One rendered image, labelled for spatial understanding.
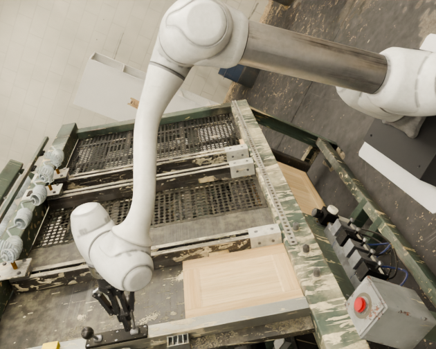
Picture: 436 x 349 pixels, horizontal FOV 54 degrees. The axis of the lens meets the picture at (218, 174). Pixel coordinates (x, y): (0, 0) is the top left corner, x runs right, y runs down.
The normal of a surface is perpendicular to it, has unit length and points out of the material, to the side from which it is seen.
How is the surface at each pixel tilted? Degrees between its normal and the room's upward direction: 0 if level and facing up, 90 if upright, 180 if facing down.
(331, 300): 56
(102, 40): 90
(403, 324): 90
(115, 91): 90
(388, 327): 90
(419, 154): 2
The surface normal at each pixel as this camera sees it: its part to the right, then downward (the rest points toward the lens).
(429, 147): -0.91, -0.30
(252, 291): -0.14, -0.86
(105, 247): -0.61, -0.40
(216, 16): 0.09, 0.18
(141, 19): 0.15, 0.40
